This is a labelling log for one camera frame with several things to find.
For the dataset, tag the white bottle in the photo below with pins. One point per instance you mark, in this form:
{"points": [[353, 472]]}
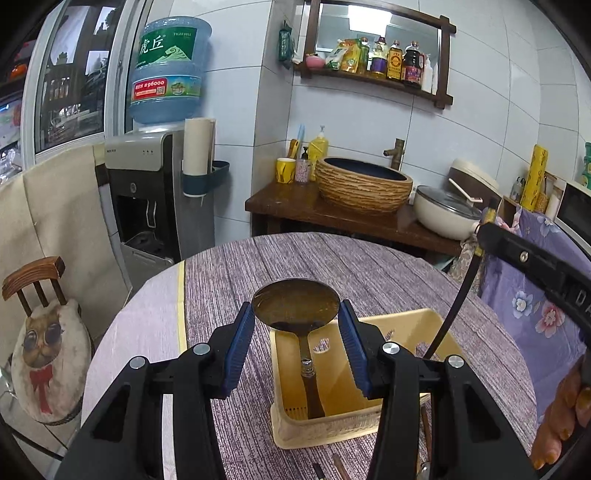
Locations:
{"points": [[429, 76]]}

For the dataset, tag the wooden framed mirror shelf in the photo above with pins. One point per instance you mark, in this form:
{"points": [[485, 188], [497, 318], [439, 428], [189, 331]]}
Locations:
{"points": [[369, 18]]}

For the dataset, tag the cluttered goods shelf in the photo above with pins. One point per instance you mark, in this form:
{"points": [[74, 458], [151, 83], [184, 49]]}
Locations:
{"points": [[11, 106]]}

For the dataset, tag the glass sliding door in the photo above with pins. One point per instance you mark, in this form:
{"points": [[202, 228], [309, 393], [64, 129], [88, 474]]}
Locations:
{"points": [[78, 74]]}

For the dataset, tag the purple label bottle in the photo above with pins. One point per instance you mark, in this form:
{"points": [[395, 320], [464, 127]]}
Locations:
{"points": [[379, 60]]}

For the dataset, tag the purple floral cloth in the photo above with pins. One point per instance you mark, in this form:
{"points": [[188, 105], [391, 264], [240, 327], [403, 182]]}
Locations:
{"points": [[521, 304]]}

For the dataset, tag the woven pattern wash basin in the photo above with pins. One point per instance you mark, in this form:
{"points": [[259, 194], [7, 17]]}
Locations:
{"points": [[362, 189]]}

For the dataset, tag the dark soy sauce bottle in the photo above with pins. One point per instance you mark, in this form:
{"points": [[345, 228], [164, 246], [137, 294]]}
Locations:
{"points": [[413, 67]]}

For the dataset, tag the beige cloth cover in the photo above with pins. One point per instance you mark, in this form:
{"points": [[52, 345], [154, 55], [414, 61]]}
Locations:
{"points": [[60, 207]]}

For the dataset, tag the yellow tape strip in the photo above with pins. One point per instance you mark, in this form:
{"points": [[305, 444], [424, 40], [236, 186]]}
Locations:
{"points": [[181, 304]]}

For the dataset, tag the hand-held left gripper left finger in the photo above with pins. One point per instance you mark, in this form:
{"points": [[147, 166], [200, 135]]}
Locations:
{"points": [[238, 350]]}

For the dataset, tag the green container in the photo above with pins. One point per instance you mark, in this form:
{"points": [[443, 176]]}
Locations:
{"points": [[587, 166]]}

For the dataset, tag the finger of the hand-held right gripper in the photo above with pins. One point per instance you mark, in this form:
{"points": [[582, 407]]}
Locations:
{"points": [[521, 254]]}

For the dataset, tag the person's right hand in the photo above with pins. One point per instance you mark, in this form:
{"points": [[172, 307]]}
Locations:
{"points": [[561, 415]]}

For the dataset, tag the yellow snack bag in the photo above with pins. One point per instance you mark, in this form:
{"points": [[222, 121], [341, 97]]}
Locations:
{"points": [[344, 55]]}

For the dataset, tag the white pot with glass lid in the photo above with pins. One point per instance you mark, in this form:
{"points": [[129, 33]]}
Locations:
{"points": [[443, 217]]}

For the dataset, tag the beige plastic utensil holder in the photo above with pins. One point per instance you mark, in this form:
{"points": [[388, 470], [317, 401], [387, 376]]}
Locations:
{"points": [[323, 431]]}

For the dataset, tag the patterned pump bottle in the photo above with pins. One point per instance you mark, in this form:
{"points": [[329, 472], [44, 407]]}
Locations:
{"points": [[303, 170]]}

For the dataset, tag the cat print seat cushion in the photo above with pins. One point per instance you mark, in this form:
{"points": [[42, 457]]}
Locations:
{"points": [[51, 360]]}

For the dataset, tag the green hanging packet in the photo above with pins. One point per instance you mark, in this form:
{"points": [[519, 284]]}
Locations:
{"points": [[285, 44]]}

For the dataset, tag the bronze faucet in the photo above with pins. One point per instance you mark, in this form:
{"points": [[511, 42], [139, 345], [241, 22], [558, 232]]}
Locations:
{"points": [[396, 154]]}

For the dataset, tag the grey water dispenser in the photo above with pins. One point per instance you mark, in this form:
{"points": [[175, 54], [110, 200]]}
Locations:
{"points": [[138, 154]]}

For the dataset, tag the yellow cup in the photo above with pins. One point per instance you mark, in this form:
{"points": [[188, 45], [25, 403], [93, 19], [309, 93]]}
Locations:
{"points": [[286, 171]]}

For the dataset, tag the blue toothbrush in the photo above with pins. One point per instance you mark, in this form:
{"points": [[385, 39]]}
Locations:
{"points": [[300, 141]]}

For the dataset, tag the green bottle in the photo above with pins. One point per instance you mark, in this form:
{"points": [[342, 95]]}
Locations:
{"points": [[364, 57]]}

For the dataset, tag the white brown rice cooker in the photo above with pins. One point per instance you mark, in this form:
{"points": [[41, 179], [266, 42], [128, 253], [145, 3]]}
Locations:
{"points": [[478, 177]]}

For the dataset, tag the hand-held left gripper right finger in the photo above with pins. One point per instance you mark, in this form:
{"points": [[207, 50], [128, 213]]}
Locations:
{"points": [[354, 350]]}

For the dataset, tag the pink bowl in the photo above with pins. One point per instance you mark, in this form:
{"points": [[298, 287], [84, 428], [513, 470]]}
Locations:
{"points": [[315, 61]]}

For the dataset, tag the beige floral cloth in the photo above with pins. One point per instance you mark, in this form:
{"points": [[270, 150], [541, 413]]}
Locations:
{"points": [[464, 263]]}

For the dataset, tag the yellow pump bottle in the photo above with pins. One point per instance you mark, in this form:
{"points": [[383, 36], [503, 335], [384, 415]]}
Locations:
{"points": [[318, 150]]}

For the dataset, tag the yellow label bottle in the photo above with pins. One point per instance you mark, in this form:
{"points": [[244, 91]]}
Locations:
{"points": [[394, 62]]}

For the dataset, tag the yellow foil roll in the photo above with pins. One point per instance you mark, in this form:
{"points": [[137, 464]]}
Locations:
{"points": [[535, 180]]}

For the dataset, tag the white microwave oven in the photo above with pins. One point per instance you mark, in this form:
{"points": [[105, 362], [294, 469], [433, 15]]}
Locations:
{"points": [[575, 207]]}

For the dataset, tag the wooden chair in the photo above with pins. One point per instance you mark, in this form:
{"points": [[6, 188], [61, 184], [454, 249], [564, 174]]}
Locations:
{"points": [[32, 274]]}

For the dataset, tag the dark blue cup holder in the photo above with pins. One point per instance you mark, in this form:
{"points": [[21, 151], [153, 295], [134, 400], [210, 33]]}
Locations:
{"points": [[214, 177]]}

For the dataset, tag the blue water jug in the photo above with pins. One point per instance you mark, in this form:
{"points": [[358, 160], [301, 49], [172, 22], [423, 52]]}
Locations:
{"points": [[166, 60]]}

